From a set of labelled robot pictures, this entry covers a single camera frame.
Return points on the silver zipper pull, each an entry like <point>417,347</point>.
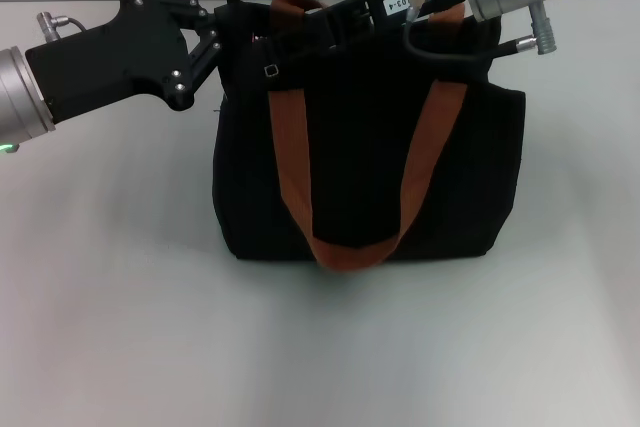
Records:
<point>271,70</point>

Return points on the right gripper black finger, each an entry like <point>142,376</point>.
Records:
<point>305,34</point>

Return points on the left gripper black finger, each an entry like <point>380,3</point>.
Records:
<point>202,62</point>
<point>175,2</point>

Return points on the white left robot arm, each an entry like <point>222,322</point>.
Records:
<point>20,97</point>

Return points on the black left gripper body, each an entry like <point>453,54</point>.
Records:
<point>115,57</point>

